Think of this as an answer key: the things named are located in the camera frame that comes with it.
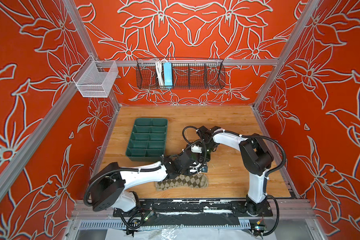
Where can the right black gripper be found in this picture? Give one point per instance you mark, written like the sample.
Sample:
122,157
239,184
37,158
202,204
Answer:
206,158

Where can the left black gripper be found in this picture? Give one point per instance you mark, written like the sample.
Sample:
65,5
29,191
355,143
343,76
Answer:
188,171

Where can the beige argyle sock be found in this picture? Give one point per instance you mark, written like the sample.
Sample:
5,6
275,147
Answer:
199,181

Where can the green plastic divider tray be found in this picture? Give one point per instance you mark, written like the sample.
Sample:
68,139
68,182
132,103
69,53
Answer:
147,141

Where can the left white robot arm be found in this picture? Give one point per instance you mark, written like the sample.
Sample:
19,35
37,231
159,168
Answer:
108,187

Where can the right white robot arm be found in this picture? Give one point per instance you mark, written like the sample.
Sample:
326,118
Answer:
256,156

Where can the light blue box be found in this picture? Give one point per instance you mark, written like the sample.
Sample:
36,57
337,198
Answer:
168,76

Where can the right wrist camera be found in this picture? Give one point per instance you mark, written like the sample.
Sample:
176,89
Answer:
196,149

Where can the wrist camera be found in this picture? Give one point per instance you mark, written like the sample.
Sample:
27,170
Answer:
196,149
203,169

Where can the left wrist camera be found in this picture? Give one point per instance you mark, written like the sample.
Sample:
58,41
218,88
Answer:
203,169

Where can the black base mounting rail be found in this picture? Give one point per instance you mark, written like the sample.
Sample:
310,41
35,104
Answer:
192,213

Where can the black wire wall basket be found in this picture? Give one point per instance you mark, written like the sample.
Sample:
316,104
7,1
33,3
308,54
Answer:
188,74

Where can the clear acrylic wall bin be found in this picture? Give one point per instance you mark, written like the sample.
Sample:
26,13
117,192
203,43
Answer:
95,79

